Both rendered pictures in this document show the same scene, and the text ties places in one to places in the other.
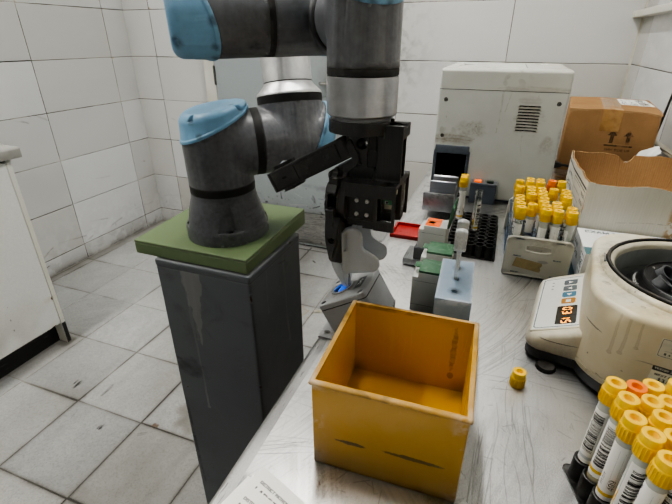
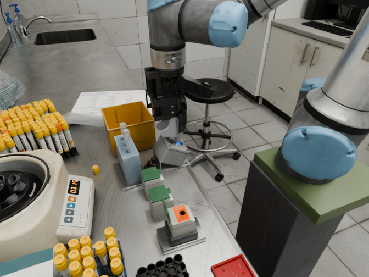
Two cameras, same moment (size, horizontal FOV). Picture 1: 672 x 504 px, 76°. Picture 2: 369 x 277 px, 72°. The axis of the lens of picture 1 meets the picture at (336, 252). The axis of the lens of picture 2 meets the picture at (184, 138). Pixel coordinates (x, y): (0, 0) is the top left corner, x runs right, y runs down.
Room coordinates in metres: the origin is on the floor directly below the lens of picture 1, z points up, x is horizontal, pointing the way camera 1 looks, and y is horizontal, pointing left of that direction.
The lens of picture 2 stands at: (0.91, -0.37, 1.35)
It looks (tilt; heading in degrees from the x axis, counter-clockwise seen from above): 36 degrees down; 138
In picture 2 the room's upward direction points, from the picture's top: straight up
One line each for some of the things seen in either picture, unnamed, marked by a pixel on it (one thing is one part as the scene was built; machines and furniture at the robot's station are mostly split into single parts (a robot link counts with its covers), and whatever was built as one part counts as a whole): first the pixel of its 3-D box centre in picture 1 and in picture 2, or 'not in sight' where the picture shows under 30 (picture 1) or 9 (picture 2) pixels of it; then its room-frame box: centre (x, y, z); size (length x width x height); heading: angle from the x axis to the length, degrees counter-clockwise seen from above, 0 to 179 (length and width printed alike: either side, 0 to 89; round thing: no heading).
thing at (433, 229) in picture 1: (433, 239); (180, 223); (0.68, -0.17, 0.92); 0.05 x 0.04 x 0.06; 67
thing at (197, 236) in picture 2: (431, 253); (180, 231); (0.68, -0.17, 0.89); 0.09 x 0.05 x 0.04; 67
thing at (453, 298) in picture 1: (451, 313); (128, 160); (0.44, -0.14, 0.92); 0.10 x 0.07 x 0.10; 162
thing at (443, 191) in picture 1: (444, 186); not in sight; (0.97, -0.26, 0.92); 0.21 x 0.07 x 0.05; 159
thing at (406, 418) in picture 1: (398, 389); (128, 128); (0.31, -0.06, 0.92); 0.13 x 0.13 x 0.10; 71
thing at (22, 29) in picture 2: not in sight; (35, 25); (-1.31, 0.17, 0.94); 0.24 x 0.17 x 0.14; 69
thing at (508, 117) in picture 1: (496, 129); not in sight; (1.12, -0.41, 1.03); 0.31 x 0.27 x 0.30; 159
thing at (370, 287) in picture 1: (371, 306); (164, 151); (0.47, -0.05, 0.92); 0.13 x 0.07 x 0.08; 69
